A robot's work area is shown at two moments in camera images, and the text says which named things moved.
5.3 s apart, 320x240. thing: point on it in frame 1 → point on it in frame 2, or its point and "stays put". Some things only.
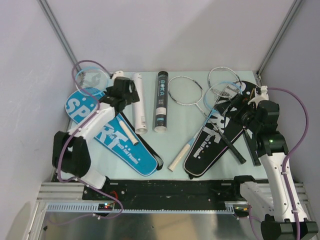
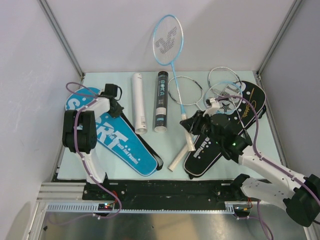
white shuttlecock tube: [140, 126] stays put
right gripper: [235, 101] → [192, 124]
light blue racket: [91, 81] → [168, 38]
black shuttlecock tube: [160, 125] stays put
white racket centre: [185, 91] stays put
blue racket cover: [122, 140] stays put
